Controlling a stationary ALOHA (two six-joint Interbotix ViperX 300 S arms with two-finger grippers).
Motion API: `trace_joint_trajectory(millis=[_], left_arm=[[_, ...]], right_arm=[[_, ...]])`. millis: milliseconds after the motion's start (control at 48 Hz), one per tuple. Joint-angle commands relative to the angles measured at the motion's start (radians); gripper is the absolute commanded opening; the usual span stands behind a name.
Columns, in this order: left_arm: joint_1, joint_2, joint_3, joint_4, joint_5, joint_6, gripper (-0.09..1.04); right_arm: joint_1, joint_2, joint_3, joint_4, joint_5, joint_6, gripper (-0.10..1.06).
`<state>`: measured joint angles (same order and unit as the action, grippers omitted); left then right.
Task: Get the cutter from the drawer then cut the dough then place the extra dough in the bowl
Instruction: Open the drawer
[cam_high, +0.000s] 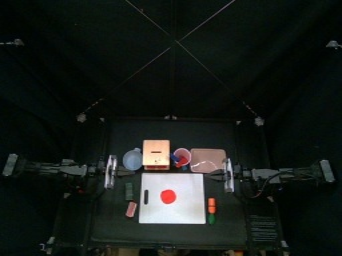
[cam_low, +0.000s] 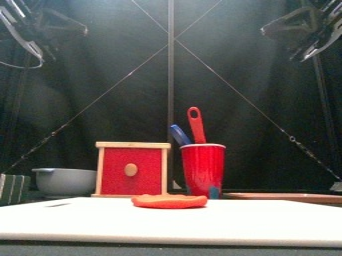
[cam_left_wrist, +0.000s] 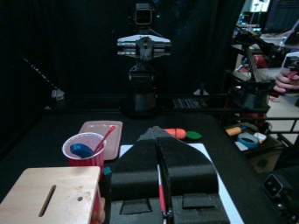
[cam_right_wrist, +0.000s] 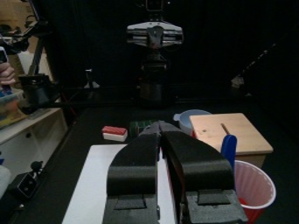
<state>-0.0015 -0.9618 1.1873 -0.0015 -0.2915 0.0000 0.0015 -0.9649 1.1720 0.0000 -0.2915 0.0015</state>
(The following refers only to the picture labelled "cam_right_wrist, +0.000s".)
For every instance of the small black camera device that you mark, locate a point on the small black camera device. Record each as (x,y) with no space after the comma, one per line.
(25,182)

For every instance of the wooden drawer box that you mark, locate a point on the wooden drawer box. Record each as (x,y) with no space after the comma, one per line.
(233,137)

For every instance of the red and white block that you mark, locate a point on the red and white block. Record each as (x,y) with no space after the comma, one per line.
(115,133)

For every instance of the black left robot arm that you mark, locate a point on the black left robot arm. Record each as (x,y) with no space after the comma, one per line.
(155,78)

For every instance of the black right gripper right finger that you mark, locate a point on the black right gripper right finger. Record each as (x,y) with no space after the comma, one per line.
(197,166)

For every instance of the light blue bowl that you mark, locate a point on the light blue bowl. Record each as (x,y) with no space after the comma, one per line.
(187,118)

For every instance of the white side shelf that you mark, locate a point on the white side shelf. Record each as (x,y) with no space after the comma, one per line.
(27,137)

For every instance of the colourful storage box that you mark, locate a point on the colourful storage box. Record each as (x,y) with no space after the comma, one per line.
(8,106)

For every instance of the black camera tripod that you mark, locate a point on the black camera tripod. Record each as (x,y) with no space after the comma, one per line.
(32,58)

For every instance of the green striped block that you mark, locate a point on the green striped block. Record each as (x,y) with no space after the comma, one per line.
(140,127)

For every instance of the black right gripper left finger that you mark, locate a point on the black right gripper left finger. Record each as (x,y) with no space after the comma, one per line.
(133,163)

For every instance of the small white stand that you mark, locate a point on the small white stand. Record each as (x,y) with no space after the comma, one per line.
(91,79)

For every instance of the red plastic cup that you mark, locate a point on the red plastic cup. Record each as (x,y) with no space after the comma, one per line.
(255,189)

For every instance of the person's hand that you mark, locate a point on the person's hand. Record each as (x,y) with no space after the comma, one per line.
(7,74)

